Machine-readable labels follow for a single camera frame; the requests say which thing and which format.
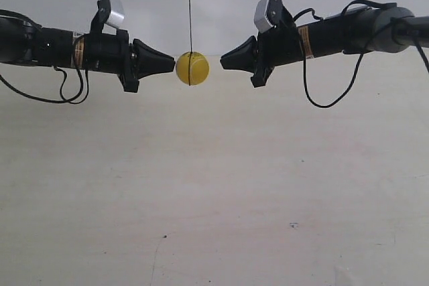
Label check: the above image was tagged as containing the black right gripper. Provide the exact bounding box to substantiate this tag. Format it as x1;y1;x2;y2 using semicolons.
220;26;304;88

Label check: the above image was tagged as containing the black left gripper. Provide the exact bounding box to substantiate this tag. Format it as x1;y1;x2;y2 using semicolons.
81;29;176;92

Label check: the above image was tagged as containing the yellow tennis ball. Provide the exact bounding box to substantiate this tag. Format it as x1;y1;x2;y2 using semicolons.
176;52;210;86

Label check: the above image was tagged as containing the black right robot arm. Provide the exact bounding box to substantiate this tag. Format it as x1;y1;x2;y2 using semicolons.
220;6;428;88

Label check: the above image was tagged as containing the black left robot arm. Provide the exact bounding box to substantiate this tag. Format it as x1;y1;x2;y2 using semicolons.
1;13;175;93

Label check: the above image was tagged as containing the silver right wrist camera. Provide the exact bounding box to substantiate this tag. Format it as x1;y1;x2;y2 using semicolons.
253;0;295;33

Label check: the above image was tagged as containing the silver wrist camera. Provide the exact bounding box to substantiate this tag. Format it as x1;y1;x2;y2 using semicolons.
253;0;295;33
90;0;125;33

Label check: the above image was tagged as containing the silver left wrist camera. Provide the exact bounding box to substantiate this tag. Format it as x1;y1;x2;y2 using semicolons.
90;0;125;33

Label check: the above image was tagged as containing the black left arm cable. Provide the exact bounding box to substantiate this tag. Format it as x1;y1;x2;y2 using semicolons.
0;9;90;104

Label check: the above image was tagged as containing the black hanging string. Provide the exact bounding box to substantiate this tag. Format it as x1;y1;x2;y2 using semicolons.
186;0;195;86

